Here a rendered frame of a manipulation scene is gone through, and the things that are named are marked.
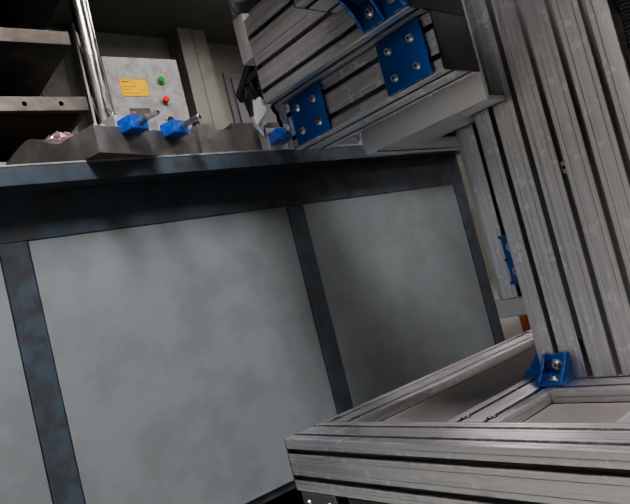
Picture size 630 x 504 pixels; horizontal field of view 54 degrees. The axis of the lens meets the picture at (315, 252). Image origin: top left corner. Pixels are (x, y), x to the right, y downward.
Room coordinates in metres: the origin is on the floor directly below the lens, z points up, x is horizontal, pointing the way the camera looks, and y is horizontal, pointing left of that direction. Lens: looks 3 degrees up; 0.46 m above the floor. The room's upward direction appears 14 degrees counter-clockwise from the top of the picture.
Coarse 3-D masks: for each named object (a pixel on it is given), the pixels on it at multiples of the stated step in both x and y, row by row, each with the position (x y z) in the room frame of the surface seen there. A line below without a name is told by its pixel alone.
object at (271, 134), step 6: (270, 132) 1.41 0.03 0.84; (276, 132) 1.38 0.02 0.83; (282, 132) 1.39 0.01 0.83; (288, 132) 1.38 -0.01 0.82; (264, 138) 1.43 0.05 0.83; (270, 138) 1.41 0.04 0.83; (276, 138) 1.39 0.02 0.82; (282, 138) 1.39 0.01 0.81; (288, 138) 1.40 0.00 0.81; (264, 144) 1.43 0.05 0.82; (270, 144) 1.42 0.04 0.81; (276, 144) 1.42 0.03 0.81; (282, 144) 1.43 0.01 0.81
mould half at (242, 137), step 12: (192, 132) 1.39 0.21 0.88; (204, 132) 1.38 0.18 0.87; (216, 132) 1.40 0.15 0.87; (228, 132) 1.42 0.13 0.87; (240, 132) 1.44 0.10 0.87; (252, 132) 1.46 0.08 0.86; (204, 144) 1.38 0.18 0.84; (216, 144) 1.40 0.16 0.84; (228, 144) 1.42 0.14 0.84; (240, 144) 1.44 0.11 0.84; (252, 144) 1.46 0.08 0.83; (288, 144) 1.52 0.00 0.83
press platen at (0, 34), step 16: (0, 32) 1.94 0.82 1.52; (16, 32) 1.97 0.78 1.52; (32, 32) 2.01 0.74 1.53; (48, 32) 2.04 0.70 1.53; (64, 32) 2.07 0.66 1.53; (0, 48) 1.99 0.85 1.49; (16, 48) 2.01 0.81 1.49; (32, 48) 2.04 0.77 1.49; (48, 48) 2.07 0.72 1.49; (64, 48) 2.09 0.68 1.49; (0, 64) 2.09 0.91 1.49; (16, 64) 2.12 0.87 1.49; (32, 64) 2.15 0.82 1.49; (48, 64) 2.18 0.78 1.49; (0, 80) 2.21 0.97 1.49; (16, 80) 2.25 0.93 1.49; (32, 80) 2.28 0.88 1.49; (48, 80) 2.31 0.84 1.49; (32, 96) 2.42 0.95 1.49
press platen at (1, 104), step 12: (0, 96) 1.89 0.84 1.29; (12, 96) 1.91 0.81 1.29; (0, 108) 1.88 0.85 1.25; (12, 108) 1.91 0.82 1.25; (24, 108) 1.93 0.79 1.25; (36, 108) 1.95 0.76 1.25; (48, 108) 1.97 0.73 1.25; (60, 108) 2.00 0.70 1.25; (72, 108) 2.02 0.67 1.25; (84, 108) 2.05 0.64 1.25
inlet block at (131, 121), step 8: (152, 112) 1.13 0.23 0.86; (104, 120) 1.18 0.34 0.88; (112, 120) 1.16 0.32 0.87; (120, 120) 1.16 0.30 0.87; (128, 120) 1.15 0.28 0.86; (136, 120) 1.15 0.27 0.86; (144, 120) 1.15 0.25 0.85; (120, 128) 1.16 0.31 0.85; (128, 128) 1.15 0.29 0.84; (136, 128) 1.15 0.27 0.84; (144, 128) 1.17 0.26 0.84
